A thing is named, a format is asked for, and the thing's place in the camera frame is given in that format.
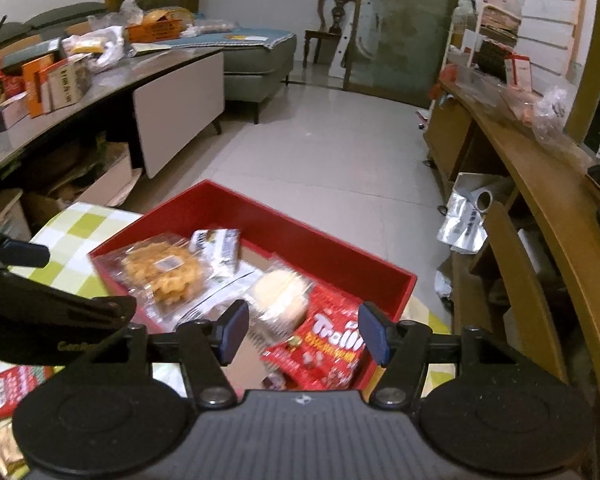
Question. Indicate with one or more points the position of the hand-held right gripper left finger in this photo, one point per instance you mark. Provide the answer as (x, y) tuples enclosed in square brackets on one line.
[(232, 330)]

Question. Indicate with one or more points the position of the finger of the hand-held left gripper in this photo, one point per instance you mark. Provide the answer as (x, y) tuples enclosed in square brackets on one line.
[(27, 255)]

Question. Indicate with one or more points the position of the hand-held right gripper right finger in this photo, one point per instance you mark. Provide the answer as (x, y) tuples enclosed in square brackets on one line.
[(375, 332)]

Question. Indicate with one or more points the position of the red gummy candy packet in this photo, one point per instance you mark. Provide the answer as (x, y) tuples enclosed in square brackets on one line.
[(330, 347)]

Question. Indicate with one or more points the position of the pale round bun packet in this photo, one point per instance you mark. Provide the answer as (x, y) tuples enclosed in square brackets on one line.
[(280, 300)]

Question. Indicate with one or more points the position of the red cardboard box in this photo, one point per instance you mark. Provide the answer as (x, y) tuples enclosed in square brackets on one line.
[(360, 270)]

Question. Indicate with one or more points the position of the red green patterned packet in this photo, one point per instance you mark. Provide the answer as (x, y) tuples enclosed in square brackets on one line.
[(10, 390)]

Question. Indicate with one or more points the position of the white wafer packet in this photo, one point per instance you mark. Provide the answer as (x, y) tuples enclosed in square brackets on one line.
[(215, 250)]

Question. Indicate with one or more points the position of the clear bag of golden snacks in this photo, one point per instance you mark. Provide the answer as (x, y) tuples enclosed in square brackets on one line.
[(162, 272)]

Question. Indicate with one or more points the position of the clear packet of peanut snack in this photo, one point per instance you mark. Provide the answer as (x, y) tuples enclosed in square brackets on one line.
[(5, 442)]

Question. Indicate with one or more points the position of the black and white flat box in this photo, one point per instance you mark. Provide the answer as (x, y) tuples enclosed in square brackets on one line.
[(0, 120)]

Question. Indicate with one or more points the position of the silver foil bag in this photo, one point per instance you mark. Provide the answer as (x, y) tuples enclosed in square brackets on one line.
[(462, 220)]

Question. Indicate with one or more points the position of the orange carton box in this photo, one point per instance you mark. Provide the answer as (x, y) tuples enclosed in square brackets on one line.
[(30, 90)]

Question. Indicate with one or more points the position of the white carton box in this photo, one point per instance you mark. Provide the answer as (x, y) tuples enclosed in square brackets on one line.
[(65, 87)]

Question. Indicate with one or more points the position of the dark teal flat box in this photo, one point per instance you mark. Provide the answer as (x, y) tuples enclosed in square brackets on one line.
[(30, 55)]

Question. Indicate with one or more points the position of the long grey low table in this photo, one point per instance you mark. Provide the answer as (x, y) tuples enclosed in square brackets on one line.
[(180, 105)]

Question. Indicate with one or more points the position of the white plastic bag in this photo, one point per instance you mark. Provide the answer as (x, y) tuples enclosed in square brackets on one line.
[(107, 52)]

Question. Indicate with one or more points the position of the orange plastic basket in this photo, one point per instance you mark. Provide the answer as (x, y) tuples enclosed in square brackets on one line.
[(155, 30)]

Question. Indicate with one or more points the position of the crumpled clear plastic bag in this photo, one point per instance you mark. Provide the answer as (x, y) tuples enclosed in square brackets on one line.
[(550, 110), (131, 10)]

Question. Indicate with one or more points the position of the white perforated board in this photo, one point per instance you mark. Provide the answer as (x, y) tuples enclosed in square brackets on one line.
[(342, 52)]

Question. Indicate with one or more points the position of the blue sofa cloth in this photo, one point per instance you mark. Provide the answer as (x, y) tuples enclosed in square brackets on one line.
[(280, 37)]

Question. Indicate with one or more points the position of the dark wooden chair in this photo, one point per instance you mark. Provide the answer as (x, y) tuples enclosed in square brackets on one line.
[(337, 10)]

